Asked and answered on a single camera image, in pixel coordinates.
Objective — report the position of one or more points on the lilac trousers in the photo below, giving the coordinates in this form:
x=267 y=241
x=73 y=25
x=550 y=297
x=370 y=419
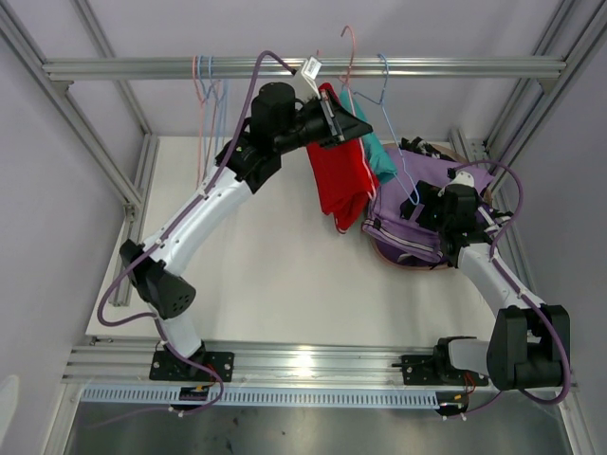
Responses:
x=408 y=223

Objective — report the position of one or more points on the black white patterned trousers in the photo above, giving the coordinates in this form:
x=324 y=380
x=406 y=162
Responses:
x=430 y=165

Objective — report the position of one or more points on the red trousers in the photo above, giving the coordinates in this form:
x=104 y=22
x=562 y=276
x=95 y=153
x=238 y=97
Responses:
x=345 y=181

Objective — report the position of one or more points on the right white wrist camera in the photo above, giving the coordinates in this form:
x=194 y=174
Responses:
x=461 y=178

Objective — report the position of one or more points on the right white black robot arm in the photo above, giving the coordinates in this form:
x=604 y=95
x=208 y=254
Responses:
x=529 y=343

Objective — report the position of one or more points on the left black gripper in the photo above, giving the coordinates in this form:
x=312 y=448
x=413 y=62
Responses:
x=340 y=124

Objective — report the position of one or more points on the pale blue wire hanger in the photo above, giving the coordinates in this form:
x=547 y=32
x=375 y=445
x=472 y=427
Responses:
x=412 y=192

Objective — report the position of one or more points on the salmon pink wire hanger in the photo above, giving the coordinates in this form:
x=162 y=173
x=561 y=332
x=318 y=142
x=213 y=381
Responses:
x=348 y=30

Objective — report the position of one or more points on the purple camouflage trousers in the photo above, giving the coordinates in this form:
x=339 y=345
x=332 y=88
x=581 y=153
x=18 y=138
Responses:
x=412 y=253

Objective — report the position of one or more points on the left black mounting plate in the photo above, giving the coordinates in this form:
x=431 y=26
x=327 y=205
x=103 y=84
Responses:
x=166 y=367

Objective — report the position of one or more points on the teal trousers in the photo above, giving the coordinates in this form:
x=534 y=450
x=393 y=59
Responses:
x=379 y=160

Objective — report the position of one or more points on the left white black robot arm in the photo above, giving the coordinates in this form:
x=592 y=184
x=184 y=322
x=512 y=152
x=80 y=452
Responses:
x=156 y=265

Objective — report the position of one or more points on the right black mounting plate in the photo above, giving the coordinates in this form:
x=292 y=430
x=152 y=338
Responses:
x=431 y=370

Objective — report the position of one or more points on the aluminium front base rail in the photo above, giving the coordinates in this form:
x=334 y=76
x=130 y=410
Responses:
x=256 y=364

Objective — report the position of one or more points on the translucent brown plastic basin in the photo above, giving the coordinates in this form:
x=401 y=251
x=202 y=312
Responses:
x=403 y=265

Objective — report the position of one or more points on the slotted grey cable duct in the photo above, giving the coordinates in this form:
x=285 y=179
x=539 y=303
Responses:
x=263 y=397

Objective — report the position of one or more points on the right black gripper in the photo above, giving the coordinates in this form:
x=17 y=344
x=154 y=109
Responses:
x=424 y=194

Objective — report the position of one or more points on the black mounting plate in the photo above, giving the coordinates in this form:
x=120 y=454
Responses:
x=166 y=367
x=431 y=370

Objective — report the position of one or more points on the light blue wire hanger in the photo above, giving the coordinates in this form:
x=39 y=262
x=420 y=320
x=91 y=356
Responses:
x=209 y=109

